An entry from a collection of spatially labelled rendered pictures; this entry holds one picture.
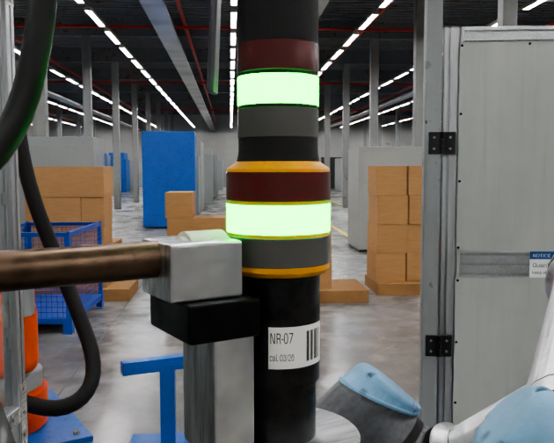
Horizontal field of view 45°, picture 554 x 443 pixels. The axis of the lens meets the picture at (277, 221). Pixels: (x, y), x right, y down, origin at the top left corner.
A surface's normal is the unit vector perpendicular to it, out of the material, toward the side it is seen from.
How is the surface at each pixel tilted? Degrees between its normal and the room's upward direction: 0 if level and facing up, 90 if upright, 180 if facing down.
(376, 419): 83
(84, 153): 90
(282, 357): 90
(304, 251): 90
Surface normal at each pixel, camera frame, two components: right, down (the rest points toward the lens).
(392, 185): 0.05, 0.08
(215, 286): 0.53, 0.07
